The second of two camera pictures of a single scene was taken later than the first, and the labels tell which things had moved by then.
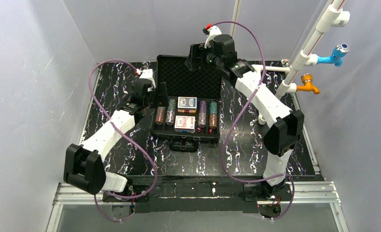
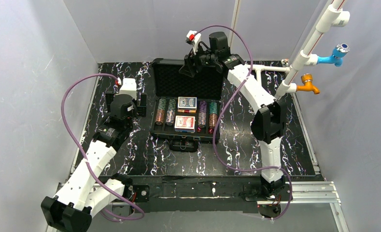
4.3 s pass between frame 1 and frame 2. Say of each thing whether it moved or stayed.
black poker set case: stayed
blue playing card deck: stayed
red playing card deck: stayed
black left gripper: moved
